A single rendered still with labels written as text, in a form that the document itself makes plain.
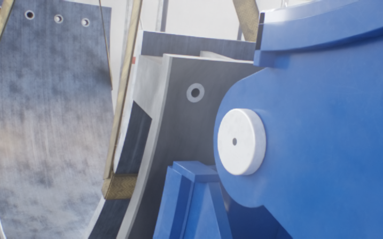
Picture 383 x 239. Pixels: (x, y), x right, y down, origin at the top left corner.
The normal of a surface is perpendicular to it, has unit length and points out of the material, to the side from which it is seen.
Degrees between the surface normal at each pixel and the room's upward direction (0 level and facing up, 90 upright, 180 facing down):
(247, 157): 90
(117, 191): 115
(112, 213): 121
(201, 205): 90
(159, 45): 93
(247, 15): 105
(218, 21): 90
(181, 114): 99
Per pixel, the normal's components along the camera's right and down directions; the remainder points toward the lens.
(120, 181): 0.37, 0.61
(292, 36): -0.87, -0.03
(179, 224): 0.46, 0.36
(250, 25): -0.71, 0.26
